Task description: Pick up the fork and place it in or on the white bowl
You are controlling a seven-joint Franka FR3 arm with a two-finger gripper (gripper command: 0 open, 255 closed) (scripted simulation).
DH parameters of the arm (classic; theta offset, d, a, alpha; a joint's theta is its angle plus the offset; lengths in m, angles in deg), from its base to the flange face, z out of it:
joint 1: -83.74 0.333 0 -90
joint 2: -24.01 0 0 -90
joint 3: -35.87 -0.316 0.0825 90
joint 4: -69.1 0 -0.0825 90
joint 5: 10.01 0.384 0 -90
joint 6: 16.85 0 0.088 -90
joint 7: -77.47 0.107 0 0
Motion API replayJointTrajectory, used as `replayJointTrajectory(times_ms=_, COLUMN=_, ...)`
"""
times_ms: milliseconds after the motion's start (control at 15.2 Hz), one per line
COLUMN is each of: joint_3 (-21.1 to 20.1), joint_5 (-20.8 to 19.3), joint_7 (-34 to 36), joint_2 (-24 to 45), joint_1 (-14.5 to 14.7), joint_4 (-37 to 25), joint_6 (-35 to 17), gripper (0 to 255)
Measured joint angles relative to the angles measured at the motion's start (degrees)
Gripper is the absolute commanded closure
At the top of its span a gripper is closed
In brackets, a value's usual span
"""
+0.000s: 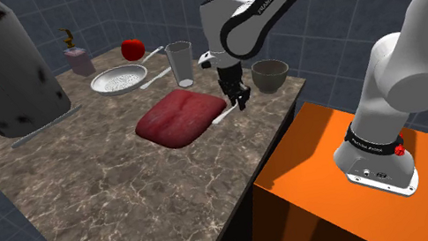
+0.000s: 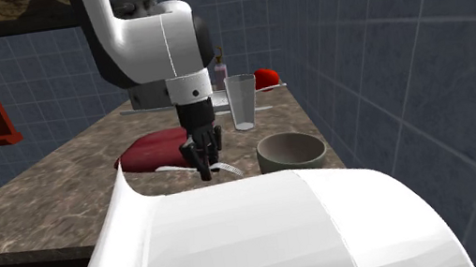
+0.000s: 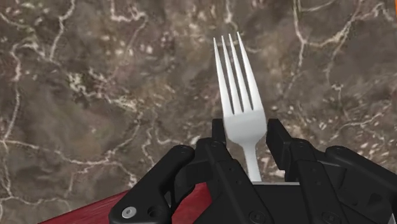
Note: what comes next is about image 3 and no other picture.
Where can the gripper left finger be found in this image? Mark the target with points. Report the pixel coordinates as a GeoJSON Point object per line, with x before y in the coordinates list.
{"type": "Point", "coordinates": [214, 173]}

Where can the white fork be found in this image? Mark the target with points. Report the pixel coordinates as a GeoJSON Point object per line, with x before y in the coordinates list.
{"type": "Point", "coordinates": [243, 111]}

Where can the red wooden board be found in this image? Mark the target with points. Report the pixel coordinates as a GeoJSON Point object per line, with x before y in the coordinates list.
{"type": "Point", "coordinates": [189, 208]}

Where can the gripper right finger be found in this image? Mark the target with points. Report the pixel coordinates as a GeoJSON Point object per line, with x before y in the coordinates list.
{"type": "Point", "coordinates": [325, 176]}

